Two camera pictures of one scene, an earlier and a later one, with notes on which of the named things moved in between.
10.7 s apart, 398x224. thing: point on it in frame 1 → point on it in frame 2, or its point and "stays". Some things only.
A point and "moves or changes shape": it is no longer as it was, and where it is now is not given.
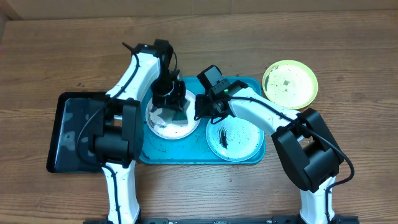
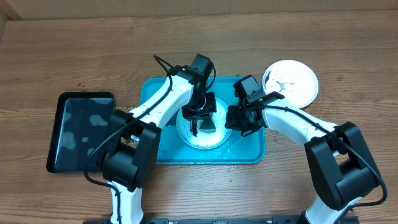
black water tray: (79, 116) stays
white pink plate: (174, 124) moves or changes shape
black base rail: (258, 220) stays
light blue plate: (233, 139) → (205, 140)
